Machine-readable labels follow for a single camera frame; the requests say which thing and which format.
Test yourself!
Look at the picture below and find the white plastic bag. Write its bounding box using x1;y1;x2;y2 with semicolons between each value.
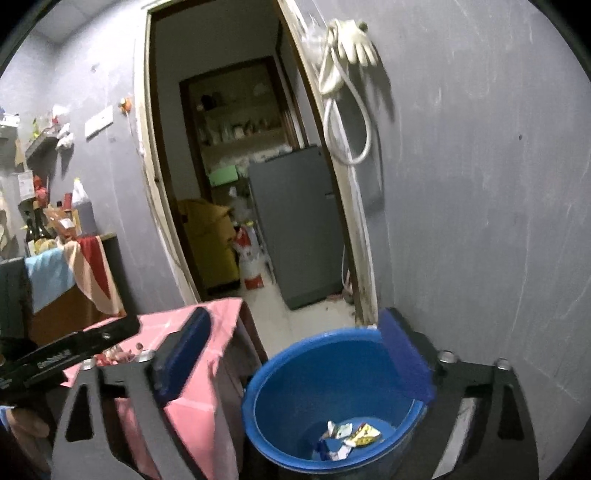
54;105;75;151

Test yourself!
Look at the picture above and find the dark glass bottle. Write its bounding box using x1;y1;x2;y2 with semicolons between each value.
25;211;41;256

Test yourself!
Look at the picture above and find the red white printed sack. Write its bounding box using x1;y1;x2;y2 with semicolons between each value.
233;222;267;291

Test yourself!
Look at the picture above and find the blue plastic bucket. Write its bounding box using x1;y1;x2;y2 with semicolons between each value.
242;327;431;472

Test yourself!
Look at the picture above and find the grey washing machine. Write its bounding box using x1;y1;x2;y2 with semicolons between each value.
247;145;345;311

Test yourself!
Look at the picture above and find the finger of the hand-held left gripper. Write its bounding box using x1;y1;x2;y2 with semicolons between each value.
69;316;141;366

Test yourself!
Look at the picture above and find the striped red beige towel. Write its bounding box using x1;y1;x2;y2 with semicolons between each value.
62;235;127;317

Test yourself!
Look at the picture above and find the brown paper package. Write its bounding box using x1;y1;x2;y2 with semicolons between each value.
44;205;82;241

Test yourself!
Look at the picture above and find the wire wall shelf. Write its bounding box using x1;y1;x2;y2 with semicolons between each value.
25;127;62;161

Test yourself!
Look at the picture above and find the green box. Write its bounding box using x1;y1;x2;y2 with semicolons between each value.
209;167;239;186

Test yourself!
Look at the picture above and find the white rubber glove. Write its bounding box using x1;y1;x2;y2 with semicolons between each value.
318;23;346;96
339;19;378;66

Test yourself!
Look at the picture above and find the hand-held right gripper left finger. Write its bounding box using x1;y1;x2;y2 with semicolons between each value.
51;306;213;480

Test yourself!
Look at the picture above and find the pink checked blanket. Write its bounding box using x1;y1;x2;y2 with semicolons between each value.
62;298;269;480

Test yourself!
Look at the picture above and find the yellow snack wrapper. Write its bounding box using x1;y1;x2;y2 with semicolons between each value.
346;422;382;448

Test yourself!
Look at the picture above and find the white wall switch panel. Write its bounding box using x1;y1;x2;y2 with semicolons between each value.
84;105;115;141

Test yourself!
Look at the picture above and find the white hose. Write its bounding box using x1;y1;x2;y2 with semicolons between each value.
323;60;373;165

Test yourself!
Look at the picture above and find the brown wooden cabinet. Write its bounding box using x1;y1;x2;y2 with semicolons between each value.
30;233;122;345

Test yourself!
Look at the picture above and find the person's left hand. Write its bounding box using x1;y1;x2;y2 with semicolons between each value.
7;406;52;472

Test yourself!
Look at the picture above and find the wooden shelf unit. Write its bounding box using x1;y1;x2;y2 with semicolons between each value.
180;58;297;163

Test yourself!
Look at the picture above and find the light blue cloth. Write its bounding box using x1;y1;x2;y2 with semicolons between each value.
25;247;77;315

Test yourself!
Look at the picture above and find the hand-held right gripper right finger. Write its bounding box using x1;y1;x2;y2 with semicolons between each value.
378;307;541;480

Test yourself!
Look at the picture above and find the clear plastic bag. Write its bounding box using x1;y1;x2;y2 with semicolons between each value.
301;13;331;57

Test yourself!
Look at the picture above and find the wooden door frame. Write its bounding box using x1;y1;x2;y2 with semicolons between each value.
134;0;394;329

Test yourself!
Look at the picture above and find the dark blue snack wrapper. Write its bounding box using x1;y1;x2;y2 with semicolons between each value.
318;436;345;461

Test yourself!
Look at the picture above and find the pile of snack wrappers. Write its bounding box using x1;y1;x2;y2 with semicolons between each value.
95;342;145;368

